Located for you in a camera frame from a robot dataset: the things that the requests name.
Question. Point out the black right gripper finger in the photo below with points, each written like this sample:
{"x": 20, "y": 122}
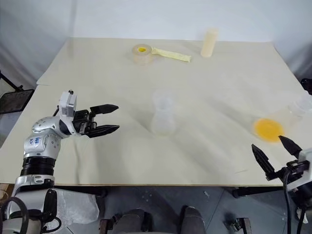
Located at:
{"x": 290, "y": 145}
{"x": 262, "y": 158}

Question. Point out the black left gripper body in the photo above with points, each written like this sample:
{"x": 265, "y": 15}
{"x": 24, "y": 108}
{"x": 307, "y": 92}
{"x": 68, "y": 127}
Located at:
{"x": 81, "y": 122}

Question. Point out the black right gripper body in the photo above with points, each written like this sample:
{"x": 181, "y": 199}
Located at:
{"x": 290, "y": 169}

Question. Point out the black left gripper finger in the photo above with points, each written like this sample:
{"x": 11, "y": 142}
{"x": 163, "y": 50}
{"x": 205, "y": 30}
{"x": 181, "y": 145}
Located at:
{"x": 104, "y": 130}
{"x": 104, "y": 108}

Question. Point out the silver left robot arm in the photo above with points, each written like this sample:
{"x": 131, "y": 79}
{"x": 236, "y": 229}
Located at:
{"x": 39, "y": 146}

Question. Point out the translucent plastic funnel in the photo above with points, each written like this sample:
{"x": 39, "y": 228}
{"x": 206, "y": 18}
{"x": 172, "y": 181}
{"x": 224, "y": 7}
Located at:
{"x": 302, "y": 103}

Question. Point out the clear plastic bottle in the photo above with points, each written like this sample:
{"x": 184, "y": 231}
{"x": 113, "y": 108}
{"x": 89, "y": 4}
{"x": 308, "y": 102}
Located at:
{"x": 162, "y": 117}

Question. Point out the dark device at table side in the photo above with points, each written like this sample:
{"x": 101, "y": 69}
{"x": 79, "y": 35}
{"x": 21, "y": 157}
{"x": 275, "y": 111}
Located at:
{"x": 307, "y": 85}

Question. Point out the tape roll with yellow core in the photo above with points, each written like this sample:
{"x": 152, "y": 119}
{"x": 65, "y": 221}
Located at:
{"x": 142, "y": 54}

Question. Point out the black stand with mesh plate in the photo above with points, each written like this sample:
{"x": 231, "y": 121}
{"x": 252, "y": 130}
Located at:
{"x": 14, "y": 97}

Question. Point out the clear plastic bag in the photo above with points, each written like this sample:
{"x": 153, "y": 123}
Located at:
{"x": 73, "y": 207}

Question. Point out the yellow crumpled strip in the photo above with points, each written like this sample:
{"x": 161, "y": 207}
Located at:
{"x": 173, "y": 55}

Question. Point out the dark rounded shape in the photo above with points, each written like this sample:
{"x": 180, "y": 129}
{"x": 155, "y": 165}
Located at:
{"x": 136, "y": 220}
{"x": 192, "y": 219}

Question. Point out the tall cream cylinder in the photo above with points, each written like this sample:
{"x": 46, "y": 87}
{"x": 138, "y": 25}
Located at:
{"x": 209, "y": 44}

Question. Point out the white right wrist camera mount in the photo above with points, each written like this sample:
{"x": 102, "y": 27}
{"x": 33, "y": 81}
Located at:
{"x": 306, "y": 156}

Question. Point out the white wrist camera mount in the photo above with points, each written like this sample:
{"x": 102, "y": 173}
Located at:
{"x": 306, "y": 156}
{"x": 68, "y": 103}

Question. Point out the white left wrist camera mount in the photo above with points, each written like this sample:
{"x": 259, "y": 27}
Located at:
{"x": 68, "y": 103}

